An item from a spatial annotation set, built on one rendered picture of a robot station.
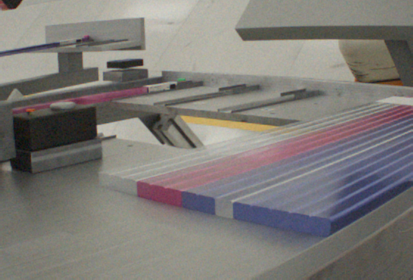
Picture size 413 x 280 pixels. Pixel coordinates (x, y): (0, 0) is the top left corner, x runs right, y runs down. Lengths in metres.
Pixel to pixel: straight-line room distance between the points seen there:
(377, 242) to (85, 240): 0.16
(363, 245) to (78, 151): 0.31
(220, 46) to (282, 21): 1.11
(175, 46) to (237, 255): 2.24
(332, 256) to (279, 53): 1.95
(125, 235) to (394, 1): 0.94
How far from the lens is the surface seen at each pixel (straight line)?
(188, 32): 2.59
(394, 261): 0.38
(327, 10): 1.29
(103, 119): 1.08
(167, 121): 1.22
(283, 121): 0.77
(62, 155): 0.56
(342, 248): 0.32
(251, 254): 0.35
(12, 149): 0.55
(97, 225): 0.41
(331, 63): 2.11
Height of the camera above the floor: 1.37
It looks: 39 degrees down
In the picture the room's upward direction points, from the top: 39 degrees counter-clockwise
